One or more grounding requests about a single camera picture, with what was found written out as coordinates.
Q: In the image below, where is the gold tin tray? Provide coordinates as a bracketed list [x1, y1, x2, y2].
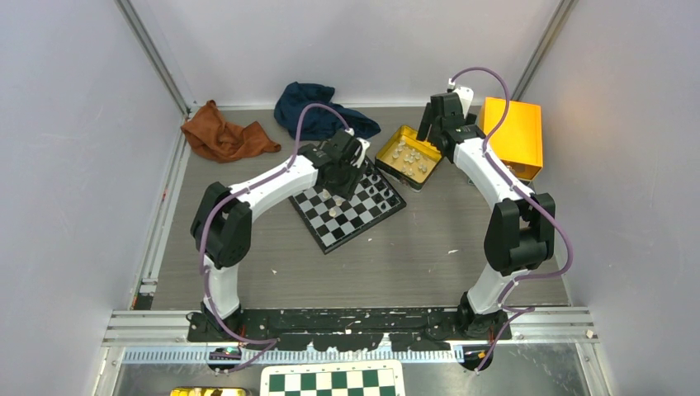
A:
[374, 125, 443, 192]

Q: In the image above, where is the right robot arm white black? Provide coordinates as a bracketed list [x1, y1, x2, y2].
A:
[418, 89, 556, 339]

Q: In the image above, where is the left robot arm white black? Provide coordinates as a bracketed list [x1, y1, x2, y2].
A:
[191, 130, 370, 341]

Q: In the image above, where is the green white checkered board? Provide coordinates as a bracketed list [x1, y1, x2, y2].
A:
[259, 360, 406, 396]

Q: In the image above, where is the dark blue cloth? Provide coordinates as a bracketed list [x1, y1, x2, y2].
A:
[273, 82, 381, 140]

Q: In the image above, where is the black white chessboard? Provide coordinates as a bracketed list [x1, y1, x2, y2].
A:
[289, 159, 407, 254]

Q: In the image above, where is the yellow drawer box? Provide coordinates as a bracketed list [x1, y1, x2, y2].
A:
[490, 101, 544, 183]

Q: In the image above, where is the orange brown cloth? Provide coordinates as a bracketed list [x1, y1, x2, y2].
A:
[180, 100, 281, 163]

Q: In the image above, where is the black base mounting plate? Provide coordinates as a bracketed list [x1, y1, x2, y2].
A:
[186, 308, 512, 352]

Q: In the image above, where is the gold object bottom edge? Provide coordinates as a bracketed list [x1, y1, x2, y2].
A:
[169, 387, 251, 396]

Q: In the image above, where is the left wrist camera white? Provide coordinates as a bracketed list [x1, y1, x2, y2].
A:
[351, 138, 371, 168]

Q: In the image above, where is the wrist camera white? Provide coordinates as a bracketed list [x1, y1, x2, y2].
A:
[448, 79, 474, 116]
[351, 138, 371, 168]

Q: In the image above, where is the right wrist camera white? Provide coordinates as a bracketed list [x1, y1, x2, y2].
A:
[448, 79, 474, 116]

